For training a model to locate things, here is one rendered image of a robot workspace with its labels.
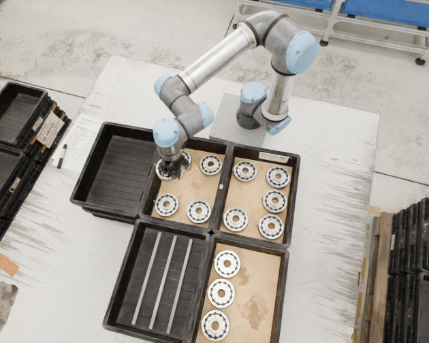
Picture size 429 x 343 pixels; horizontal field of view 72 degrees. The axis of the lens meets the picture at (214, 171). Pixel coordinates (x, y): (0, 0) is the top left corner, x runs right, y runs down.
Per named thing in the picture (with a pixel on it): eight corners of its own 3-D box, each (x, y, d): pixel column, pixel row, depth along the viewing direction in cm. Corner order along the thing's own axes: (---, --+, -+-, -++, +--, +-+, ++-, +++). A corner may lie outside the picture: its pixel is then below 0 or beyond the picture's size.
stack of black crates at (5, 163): (19, 162, 218) (-17, 140, 187) (54, 173, 213) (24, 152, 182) (-13, 213, 204) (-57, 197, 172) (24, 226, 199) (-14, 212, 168)
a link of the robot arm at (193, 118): (194, 88, 91) (164, 105, 88) (216, 112, 87) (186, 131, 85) (195, 103, 98) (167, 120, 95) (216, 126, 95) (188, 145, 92)
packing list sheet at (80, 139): (78, 112, 166) (77, 111, 165) (115, 122, 162) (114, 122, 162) (48, 163, 154) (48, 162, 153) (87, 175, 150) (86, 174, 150)
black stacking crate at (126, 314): (145, 224, 127) (137, 218, 117) (212, 239, 124) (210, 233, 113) (113, 325, 112) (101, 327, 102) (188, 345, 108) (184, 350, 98)
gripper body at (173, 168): (159, 176, 107) (154, 162, 95) (166, 155, 110) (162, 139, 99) (180, 181, 106) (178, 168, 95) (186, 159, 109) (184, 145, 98)
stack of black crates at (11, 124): (46, 118, 233) (7, 79, 192) (80, 128, 228) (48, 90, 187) (18, 162, 218) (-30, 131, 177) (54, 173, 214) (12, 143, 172)
